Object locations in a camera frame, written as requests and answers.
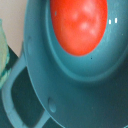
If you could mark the gripper finger with beige pad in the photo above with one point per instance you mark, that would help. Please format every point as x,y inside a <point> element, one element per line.
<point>4,56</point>

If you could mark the red toy tomato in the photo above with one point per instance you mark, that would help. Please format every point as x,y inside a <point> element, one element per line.
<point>79,25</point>

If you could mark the grey toy pot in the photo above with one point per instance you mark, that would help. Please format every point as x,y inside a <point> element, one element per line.
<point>76,92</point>

